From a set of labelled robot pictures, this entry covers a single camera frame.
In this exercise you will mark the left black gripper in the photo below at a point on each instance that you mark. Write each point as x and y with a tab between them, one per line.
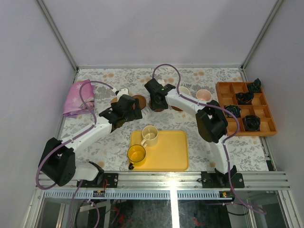
137	109

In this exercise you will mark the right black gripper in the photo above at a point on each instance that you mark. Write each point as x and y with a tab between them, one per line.
154	106

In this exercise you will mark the dark brown coaster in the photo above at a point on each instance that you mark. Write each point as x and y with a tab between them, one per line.
176	109
150	106
142	101

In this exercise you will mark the woven tan coaster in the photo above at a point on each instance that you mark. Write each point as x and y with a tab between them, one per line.
114	100

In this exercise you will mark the dark brown coaster bottom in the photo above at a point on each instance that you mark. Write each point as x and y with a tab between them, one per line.
176	109

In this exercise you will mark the white mug green handle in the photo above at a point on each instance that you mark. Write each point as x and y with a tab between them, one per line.
183	91

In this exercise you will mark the cream mug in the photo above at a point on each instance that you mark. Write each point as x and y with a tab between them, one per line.
149	136

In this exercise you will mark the pink mug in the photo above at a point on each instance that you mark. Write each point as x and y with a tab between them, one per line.
204	95

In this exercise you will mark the yellow mug black handle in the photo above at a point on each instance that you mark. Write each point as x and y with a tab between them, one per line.
136	156

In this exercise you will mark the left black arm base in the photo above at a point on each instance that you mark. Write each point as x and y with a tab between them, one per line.
104	180

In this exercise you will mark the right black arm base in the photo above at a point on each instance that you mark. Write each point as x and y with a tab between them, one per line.
219	180

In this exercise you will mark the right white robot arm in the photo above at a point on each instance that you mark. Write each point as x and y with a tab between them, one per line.
211	121

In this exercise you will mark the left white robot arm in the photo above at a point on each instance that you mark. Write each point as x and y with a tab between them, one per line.
58	160

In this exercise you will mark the pink star cloth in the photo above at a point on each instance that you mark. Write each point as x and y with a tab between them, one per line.
74	105

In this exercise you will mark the yellow plastic tray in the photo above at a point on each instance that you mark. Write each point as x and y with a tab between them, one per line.
169	154

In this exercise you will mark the black folded item left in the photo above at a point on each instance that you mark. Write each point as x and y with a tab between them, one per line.
234	109

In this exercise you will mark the black folded item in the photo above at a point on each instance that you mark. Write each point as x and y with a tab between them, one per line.
251	123
234	109
244	98

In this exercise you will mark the black folded item middle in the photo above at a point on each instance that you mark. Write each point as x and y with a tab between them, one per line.
244	98

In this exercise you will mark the orange compartment organizer box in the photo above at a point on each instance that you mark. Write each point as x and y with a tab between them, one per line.
226	93

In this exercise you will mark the black folded item lower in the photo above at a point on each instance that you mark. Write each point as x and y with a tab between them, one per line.
251	123

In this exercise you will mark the black folded item corner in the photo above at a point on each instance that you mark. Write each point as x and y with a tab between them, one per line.
255	86

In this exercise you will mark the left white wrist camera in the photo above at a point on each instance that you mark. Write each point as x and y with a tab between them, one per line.
120	92

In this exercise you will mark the aluminium front rail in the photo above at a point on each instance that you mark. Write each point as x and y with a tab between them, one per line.
163	185

